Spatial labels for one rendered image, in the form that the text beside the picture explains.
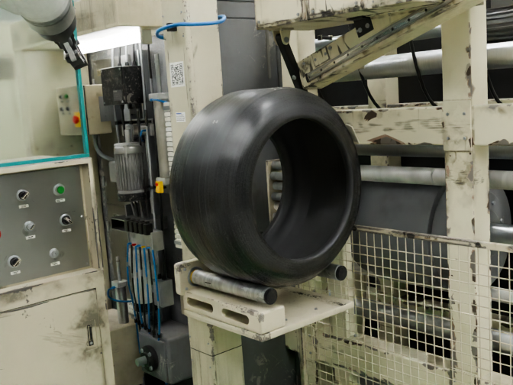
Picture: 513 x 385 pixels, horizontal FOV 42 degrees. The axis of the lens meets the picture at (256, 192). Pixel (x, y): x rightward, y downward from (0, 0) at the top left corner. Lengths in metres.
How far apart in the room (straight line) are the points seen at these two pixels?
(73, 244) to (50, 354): 0.36
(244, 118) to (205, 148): 0.13
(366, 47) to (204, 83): 0.50
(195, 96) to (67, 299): 0.76
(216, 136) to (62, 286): 0.79
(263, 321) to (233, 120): 0.53
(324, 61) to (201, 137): 0.58
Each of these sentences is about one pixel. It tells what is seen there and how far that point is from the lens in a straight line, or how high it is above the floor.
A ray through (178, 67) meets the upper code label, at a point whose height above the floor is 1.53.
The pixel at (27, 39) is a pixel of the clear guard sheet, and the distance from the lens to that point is 2.19.
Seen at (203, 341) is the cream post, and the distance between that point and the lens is 2.21.
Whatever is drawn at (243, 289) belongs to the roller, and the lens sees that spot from 1.85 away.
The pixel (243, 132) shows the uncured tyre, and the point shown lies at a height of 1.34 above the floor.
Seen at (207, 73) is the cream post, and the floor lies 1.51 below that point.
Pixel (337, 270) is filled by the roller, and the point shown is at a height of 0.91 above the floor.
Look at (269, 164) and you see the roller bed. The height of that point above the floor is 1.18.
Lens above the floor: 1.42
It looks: 8 degrees down
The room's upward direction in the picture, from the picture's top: 4 degrees counter-clockwise
